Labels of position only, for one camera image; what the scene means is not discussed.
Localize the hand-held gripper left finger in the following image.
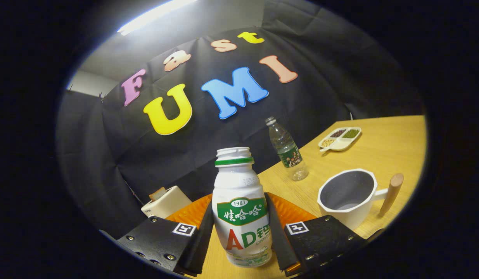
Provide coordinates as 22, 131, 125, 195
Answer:
102, 194, 214, 277

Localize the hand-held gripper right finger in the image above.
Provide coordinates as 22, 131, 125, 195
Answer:
265, 193, 368, 276

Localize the white juice bottle green label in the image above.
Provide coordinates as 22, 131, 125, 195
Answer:
212, 147, 273, 268

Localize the white cup wooden handle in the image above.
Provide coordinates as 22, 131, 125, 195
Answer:
317, 168, 404, 231

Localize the clear plastic water bottle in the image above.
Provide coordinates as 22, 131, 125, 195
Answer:
265, 116, 309, 181

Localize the cream toaster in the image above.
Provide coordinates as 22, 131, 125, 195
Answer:
141, 186, 193, 219

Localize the white divided tray with beans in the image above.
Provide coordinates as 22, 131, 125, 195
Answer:
318, 127, 362, 152

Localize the wooden table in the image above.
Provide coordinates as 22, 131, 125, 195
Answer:
193, 115, 428, 279

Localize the ceiling light panel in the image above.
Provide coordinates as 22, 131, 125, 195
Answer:
117, 0, 197, 36

